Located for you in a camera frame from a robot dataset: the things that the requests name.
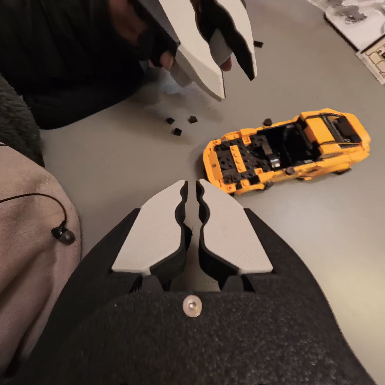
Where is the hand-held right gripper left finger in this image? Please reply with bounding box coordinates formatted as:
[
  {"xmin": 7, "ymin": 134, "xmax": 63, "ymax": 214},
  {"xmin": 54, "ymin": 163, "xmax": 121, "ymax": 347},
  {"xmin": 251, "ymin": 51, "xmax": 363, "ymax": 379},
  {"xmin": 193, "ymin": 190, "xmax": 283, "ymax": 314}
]
[{"xmin": 111, "ymin": 179, "xmax": 190, "ymax": 292}]

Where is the person's left forearm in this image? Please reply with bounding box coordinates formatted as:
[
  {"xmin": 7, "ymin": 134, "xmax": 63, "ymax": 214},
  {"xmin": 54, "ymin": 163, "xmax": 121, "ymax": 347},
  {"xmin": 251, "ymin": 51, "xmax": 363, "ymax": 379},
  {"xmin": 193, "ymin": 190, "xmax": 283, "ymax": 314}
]
[{"xmin": 0, "ymin": 0, "xmax": 181, "ymax": 130}]

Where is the sticker sheet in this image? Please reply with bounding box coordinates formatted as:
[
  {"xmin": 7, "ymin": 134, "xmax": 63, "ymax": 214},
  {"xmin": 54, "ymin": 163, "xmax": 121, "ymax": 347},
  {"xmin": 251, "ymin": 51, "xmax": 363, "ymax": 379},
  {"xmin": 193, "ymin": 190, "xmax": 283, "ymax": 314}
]
[{"xmin": 355, "ymin": 40, "xmax": 385, "ymax": 85}]

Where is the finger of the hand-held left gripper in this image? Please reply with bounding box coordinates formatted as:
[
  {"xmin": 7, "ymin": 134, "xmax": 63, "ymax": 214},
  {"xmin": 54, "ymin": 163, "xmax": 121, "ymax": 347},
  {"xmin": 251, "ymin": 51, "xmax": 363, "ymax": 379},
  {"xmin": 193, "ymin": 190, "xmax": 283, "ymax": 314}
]
[
  {"xmin": 199, "ymin": 0, "xmax": 258, "ymax": 82},
  {"xmin": 158, "ymin": 0, "xmax": 227, "ymax": 102}
]

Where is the clear bag of grey parts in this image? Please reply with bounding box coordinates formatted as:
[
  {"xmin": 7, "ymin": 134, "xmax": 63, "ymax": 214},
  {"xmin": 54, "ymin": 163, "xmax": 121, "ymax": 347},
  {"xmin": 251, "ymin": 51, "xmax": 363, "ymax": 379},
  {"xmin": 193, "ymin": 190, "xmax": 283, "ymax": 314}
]
[{"xmin": 327, "ymin": 0, "xmax": 368, "ymax": 25}]

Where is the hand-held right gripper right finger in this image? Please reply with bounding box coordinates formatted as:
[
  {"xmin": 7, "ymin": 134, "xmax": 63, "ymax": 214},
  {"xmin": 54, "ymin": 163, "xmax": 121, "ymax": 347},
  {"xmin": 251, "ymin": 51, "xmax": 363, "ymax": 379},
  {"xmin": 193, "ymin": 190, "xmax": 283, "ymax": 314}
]
[{"xmin": 196, "ymin": 179, "xmax": 274, "ymax": 292}]

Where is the orange lego car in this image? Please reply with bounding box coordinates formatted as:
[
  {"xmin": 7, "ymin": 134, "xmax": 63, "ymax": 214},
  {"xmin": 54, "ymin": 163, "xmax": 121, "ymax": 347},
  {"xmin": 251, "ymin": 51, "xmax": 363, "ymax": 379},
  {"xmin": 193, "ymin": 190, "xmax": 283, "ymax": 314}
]
[{"xmin": 202, "ymin": 108, "xmax": 372, "ymax": 197}]

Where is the black wired earbud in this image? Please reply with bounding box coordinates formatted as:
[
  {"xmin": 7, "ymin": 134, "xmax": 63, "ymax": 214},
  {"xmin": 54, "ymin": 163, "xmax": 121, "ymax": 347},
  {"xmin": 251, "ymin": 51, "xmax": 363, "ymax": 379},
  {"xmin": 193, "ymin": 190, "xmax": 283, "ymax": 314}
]
[{"xmin": 0, "ymin": 193, "xmax": 77, "ymax": 246}]

